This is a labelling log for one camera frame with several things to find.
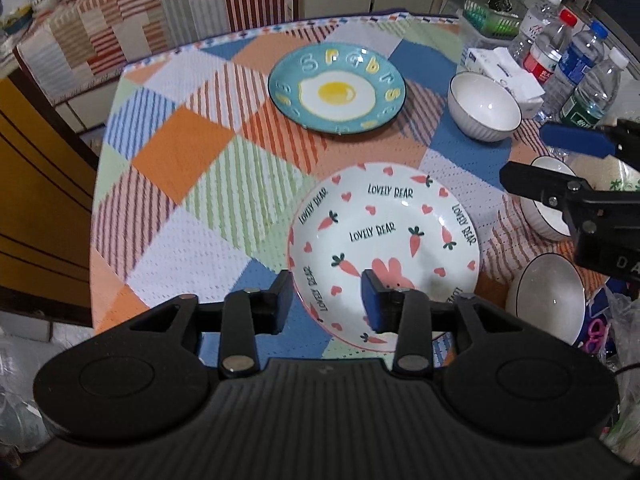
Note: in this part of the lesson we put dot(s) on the blue cap water bottle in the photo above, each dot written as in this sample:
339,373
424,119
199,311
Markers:
575,65

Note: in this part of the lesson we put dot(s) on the red cap water bottle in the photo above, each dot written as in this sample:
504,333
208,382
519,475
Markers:
545,57

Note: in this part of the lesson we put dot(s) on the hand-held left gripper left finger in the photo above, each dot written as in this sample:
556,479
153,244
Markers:
280,306

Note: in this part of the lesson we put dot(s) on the patchwork tablecloth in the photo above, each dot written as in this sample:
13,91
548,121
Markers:
200,160

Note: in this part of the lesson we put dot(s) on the clear rice bag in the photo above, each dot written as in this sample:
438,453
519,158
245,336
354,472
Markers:
622,175

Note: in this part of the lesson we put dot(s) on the white tissue pack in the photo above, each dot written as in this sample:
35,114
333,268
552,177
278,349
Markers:
505,72

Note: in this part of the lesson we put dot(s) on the clear plastic bag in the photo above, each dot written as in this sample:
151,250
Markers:
20,385
625,320

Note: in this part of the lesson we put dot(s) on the striped patchwork cover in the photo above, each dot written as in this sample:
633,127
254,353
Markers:
125,20

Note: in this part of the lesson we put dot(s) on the blue fried egg plate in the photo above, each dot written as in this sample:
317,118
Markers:
335,92

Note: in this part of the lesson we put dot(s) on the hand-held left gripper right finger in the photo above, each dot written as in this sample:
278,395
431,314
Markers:
370,301

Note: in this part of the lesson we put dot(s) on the green plastic basket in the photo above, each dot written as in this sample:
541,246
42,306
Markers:
492,24

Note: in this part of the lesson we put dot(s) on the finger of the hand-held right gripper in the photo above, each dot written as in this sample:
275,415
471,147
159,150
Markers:
575,138
537,182

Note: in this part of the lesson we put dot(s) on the white bunny carrot plate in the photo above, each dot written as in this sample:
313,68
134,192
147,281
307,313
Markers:
380,220

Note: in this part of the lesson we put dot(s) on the green label water bottle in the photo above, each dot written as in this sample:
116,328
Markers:
590,100

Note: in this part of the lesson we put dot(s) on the white cap water bottle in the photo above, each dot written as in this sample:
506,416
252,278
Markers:
532,25

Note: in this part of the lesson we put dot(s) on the white ribbed bowl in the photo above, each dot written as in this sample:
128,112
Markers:
542,221
485,105
545,300

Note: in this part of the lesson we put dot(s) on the pink plastic toy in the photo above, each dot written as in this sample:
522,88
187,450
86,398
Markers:
595,335

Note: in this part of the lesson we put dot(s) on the yellow wooden cabinet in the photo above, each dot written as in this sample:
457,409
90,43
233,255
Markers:
40,210

